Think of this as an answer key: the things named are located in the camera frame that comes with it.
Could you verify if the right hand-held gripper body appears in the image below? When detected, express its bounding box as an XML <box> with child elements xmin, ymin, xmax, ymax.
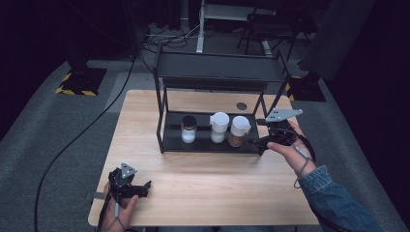
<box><xmin>264</xmin><ymin>108</ymin><xmax>305</xmax><ymax>146</ymax></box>

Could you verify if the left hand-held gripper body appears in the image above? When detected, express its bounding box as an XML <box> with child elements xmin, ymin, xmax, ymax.
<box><xmin>107</xmin><ymin>161</ymin><xmax>138</xmax><ymax>203</ymax></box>

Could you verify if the white-lidded jar of brown spice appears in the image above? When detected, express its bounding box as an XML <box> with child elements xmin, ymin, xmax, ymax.
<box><xmin>227</xmin><ymin>115</ymin><xmax>252</xmax><ymax>149</ymax></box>

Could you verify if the white-lidded jar of white powder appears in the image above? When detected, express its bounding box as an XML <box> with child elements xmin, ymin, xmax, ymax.
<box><xmin>209</xmin><ymin>111</ymin><xmax>231</xmax><ymax>145</ymax></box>

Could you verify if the black two-tier metal rack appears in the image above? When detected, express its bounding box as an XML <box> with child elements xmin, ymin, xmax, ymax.
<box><xmin>153</xmin><ymin>43</ymin><xmax>291</xmax><ymax>157</ymax></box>

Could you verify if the glass jar with dark lid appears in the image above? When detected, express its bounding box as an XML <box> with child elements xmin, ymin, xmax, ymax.
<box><xmin>180</xmin><ymin>115</ymin><xmax>198</xmax><ymax>145</ymax></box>

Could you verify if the person's left hand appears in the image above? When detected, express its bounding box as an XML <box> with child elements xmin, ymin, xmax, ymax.
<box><xmin>102</xmin><ymin>183</ymin><xmax>139</xmax><ymax>232</ymax></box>

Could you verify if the person's right hand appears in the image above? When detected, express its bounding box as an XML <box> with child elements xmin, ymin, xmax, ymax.
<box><xmin>266</xmin><ymin>120</ymin><xmax>319</xmax><ymax>179</ymax></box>

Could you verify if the grey tape strip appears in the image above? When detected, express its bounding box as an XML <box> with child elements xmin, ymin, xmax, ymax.
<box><xmin>84</xmin><ymin>191</ymin><xmax>106</xmax><ymax>201</ymax></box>

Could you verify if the black stand base striped edge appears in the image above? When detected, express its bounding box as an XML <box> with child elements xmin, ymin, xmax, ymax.
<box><xmin>284</xmin><ymin>73</ymin><xmax>327</xmax><ymax>103</ymax></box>
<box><xmin>54</xmin><ymin>67</ymin><xmax>108</xmax><ymax>98</ymax></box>

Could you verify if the dark chair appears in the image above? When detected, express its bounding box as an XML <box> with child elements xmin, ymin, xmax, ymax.
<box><xmin>237</xmin><ymin>8</ymin><xmax>312</xmax><ymax>57</ymax></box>

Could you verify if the grey slanted panel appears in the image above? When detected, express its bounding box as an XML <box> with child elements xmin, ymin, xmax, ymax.
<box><xmin>299</xmin><ymin>0</ymin><xmax>377</xmax><ymax>82</ymax></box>

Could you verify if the left gripper grey cable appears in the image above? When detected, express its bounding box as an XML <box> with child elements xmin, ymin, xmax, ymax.
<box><xmin>96</xmin><ymin>192</ymin><xmax>128</xmax><ymax>232</ymax></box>

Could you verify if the gripper grey cable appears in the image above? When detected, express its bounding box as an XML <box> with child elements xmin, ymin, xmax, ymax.
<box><xmin>291</xmin><ymin>144</ymin><xmax>319</xmax><ymax>189</ymax></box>
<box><xmin>96</xmin><ymin>192</ymin><xmax>128</xmax><ymax>232</ymax></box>

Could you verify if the right gripper grey cable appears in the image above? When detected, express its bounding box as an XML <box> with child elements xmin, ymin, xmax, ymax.
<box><xmin>291</xmin><ymin>144</ymin><xmax>319</xmax><ymax>189</ymax></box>

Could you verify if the long black floor cable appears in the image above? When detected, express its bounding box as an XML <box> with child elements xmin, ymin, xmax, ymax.
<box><xmin>33</xmin><ymin>54</ymin><xmax>137</xmax><ymax>232</ymax></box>

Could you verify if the white desk frame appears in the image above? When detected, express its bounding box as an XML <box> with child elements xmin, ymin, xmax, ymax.
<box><xmin>195</xmin><ymin>0</ymin><xmax>278</xmax><ymax>54</ymax></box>

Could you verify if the tangle of floor cables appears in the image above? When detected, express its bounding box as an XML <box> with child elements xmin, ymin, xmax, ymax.
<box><xmin>142</xmin><ymin>23</ymin><xmax>201</xmax><ymax>51</ymax></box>

